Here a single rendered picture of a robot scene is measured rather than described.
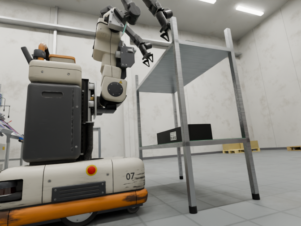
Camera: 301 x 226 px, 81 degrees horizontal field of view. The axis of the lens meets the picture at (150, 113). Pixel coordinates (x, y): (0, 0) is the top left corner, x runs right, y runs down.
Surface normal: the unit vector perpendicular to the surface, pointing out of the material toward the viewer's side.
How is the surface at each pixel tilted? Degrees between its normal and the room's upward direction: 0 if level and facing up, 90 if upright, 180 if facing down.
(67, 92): 90
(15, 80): 90
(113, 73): 90
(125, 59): 90
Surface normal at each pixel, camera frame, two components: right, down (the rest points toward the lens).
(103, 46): 0.36, -0.21
